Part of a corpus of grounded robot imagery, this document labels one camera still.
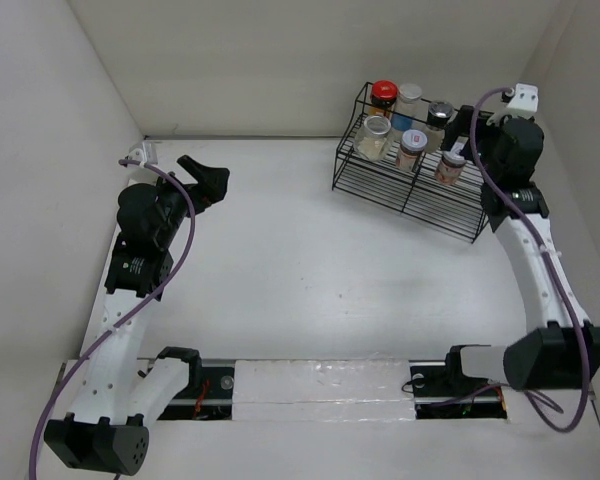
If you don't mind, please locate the black wire rack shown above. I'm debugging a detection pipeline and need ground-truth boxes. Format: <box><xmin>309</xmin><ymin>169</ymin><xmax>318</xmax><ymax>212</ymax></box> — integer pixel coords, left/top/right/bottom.
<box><xmin>331</xmin><ymin>82</ymin><xmax>489</xmax><ymax>243</ymax></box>

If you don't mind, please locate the clear glass jar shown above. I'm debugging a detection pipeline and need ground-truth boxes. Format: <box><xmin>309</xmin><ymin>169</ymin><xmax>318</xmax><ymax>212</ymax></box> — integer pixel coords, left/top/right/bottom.
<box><xmin>353</xmin><ymin>115</ymin><xmax>391</xmax><ymax>161</ymax></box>

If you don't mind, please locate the black cap grinder bottle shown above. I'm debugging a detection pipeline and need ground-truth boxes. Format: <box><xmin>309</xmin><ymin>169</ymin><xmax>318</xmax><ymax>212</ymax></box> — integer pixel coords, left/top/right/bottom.
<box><xmin>423</xmin><ymin>100</ymin><xmax>455</xmax><ymax>153</ymax></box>

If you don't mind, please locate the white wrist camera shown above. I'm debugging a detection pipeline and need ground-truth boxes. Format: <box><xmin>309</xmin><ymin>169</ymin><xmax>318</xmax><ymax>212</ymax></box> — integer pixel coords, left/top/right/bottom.
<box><xmin>126</xmin><ymin>140</ymin><xmax>158</xmax><ymax>183</ymax></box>
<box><xmin>489</xmin><ymin>83</ymin><xmax>539</xmax><ymax>126</ymax></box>

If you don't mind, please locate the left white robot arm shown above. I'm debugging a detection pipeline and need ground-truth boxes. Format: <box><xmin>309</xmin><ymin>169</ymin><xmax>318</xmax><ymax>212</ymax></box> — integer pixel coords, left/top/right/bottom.
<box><xmin>28</xmin><ymin>155</ymin><xmax>230</xmax><ymax>478</ymax></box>

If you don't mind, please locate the blue label clear bottle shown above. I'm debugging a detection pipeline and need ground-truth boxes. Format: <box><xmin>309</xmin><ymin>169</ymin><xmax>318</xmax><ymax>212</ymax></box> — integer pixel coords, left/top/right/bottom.
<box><xmin>391</xmin><ymin>83</ymin><xmax>422</xmax><ymax>133</ymax></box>

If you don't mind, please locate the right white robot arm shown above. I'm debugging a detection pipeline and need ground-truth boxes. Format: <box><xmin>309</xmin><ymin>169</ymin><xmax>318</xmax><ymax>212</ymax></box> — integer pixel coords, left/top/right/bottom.
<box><xmin>442</xmin><ymin>105</ymin><xmax>600</xmax><ymax>394</ymax></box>

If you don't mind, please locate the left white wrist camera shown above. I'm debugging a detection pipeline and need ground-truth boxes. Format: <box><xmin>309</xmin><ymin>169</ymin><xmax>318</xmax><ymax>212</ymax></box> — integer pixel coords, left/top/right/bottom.
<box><xmin>126</xmin><ymin>140</ymin><xmax>158</xmax><ymax>183</ymax></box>

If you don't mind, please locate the black mounting rail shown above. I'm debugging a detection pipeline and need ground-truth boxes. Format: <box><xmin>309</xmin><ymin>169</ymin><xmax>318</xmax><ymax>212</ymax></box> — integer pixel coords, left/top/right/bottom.
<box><xmin>161</xmin><ymin>360</ymin><xmax>508</xmax><ymax>421</ymax></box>

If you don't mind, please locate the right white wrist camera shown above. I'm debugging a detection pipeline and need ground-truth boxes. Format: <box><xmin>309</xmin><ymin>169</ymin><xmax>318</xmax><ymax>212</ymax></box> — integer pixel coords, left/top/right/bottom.
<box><xmin>489</xmin><ymin>83</ymin><xmax>539</xmax><ymax>126</ymax></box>

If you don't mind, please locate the red lid sauce jar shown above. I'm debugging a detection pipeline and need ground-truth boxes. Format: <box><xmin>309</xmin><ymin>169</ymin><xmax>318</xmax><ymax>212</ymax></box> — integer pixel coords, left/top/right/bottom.
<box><xmin>368</xmin><ymin>80</ymin><xmax>399</xmax><ymax>118</ymax></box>

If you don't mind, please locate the white lid spice jar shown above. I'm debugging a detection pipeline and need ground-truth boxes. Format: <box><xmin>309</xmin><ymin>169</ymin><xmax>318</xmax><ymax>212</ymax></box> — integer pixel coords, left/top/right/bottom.
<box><xmin>395</xmin><ymin>129</ymin><xmax>428</xmax><ymax>172</ymax></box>
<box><xmin>434</xmin><ymin>151</ymin><xmax>467</xmax><ymax>185</ymax></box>

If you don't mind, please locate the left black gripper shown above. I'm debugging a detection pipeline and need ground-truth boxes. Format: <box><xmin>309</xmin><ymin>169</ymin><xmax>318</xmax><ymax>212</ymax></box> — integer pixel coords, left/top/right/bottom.
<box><xmin>144</xmin><ymin>156</ymin><xmax>228</xmax><ymax>248</ymax></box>

